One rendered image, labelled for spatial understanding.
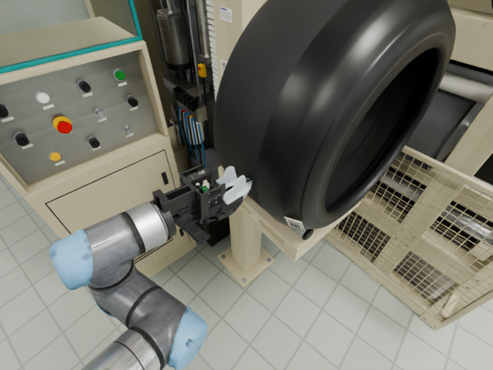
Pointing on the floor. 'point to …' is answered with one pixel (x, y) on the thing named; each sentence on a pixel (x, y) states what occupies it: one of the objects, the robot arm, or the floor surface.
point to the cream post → (224, 38)
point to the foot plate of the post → (247, 269)
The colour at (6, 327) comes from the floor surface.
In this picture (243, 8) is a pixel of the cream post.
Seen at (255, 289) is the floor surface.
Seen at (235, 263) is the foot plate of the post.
